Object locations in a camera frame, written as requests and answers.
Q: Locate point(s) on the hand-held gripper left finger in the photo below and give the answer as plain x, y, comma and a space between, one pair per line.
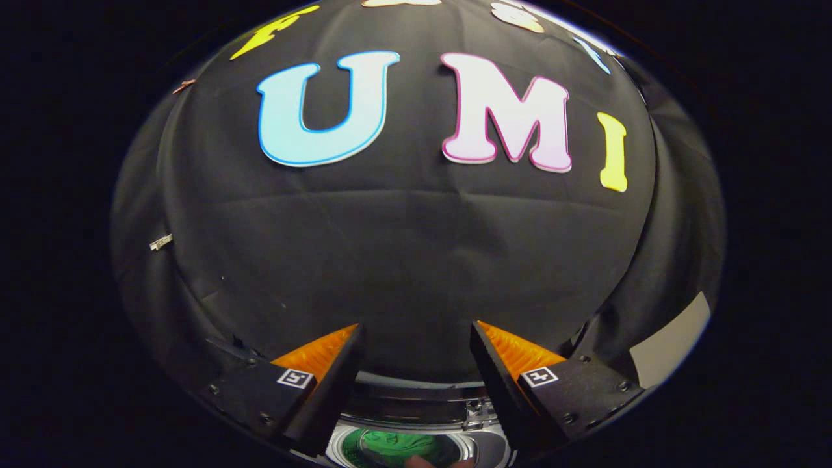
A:
328, 403

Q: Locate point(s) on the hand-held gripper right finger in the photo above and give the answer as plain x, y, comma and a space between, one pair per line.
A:
504, 396

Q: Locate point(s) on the green polo shirt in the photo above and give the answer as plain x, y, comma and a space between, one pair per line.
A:
396, 445

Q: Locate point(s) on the dark grey washing machine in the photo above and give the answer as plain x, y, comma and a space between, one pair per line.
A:
416, 400

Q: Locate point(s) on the black backdrop cloth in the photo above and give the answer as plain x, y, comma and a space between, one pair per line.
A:
403, 260

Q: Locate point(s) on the white clip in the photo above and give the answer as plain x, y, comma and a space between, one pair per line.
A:
160, 242

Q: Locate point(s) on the copper clip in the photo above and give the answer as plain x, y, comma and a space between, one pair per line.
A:
184, 85

